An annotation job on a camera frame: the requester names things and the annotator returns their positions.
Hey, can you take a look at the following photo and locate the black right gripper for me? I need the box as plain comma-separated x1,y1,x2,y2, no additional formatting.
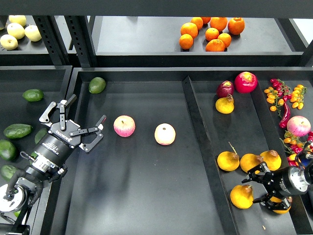
242,162,297,211

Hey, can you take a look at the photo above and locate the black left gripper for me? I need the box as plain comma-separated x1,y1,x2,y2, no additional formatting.
33,94,107,168

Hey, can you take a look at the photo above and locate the yellow pear tray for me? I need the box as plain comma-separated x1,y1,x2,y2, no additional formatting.
230,185,254,209

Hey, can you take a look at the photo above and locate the dark green avocado tray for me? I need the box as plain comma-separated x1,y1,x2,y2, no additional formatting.
0,164,18,182

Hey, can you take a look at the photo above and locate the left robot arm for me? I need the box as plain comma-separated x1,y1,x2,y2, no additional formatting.
0,95,106,235

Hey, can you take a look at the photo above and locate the yellow pear behind wrist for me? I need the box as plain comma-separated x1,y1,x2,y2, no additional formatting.
260,150,282,171

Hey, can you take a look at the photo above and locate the dark avocado tray edge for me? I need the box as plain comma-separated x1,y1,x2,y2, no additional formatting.
34,128,47,144

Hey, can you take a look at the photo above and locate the green avocado tray corner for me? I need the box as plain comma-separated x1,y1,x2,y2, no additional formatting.
89,77,106,94

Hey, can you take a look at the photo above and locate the green avocado upper left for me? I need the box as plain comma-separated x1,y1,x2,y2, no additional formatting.
22,89,44,102

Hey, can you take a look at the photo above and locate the dark avocado left middle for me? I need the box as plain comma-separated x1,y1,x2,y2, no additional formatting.
3,123,33,139

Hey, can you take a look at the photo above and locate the dark avocado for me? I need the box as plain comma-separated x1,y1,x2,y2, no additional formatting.
3,123,33,139
0,140,17,161

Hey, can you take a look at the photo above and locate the dark avocado far left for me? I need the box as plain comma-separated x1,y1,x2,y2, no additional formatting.
0,140,17,161

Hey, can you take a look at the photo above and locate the pale yellow pear right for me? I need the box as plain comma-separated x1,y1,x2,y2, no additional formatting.
25,25,42,42

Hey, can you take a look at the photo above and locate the pale yellow pear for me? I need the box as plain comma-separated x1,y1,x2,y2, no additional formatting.
9,15,26,27
25,25,42,42
0,34,18,50
6,23,25,40

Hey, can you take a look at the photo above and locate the pale yellow pear front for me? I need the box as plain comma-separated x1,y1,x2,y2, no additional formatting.
0,34,18,50

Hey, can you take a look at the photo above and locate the bright green avocado bottom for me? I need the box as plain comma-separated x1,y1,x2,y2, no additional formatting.
14,211,21,217

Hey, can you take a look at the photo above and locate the pale yellow pear middle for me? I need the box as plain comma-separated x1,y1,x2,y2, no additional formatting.
6,23,25,40

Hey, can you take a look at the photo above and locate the pale yellow pear back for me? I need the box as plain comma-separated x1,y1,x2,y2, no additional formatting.
9,15,26,27

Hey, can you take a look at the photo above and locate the mixed cherry tomato pile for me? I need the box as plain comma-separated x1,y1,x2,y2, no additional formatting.
281,131,313,167

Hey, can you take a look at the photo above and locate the pink red apple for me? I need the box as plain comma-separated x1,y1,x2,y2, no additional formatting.
113,115,135,138

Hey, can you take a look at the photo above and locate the red chili pepper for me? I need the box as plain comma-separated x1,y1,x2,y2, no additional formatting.
279,102,291,128

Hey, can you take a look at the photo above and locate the pink apple right tray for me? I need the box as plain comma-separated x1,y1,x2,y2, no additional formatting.
287,116,311,137

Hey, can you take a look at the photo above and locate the black right tray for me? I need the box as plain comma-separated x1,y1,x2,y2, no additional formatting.
182,72,313,235

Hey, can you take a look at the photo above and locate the orange cherry tomato cluster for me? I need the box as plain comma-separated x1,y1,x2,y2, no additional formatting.
264,87,285,112

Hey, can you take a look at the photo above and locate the black centre tray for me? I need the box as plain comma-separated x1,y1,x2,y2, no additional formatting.
50,68,226,235

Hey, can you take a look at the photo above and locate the pale pink apple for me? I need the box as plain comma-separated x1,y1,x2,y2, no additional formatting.
154,123,176,145

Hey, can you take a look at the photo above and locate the yellow cherry tomato cluster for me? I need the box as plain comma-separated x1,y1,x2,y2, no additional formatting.
290,84,306,110

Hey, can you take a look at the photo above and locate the dark purple apple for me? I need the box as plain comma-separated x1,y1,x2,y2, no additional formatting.
216,80,234,98

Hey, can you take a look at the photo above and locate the bright red apple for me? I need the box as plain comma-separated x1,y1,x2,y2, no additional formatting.
234,71,258,94

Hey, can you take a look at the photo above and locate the orange front left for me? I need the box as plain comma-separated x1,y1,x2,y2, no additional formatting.
179,34,194,50

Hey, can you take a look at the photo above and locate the orange front centre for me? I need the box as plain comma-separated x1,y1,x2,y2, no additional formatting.
205,39,225,52

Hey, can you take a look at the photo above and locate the orange upper left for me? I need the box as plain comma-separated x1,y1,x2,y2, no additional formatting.
180,22,198,39

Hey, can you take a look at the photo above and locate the orange front right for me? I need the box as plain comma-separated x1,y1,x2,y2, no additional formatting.
218,33,232,48

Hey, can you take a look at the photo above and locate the black metal shelf frame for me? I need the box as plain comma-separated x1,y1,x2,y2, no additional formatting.
0,0,313,67

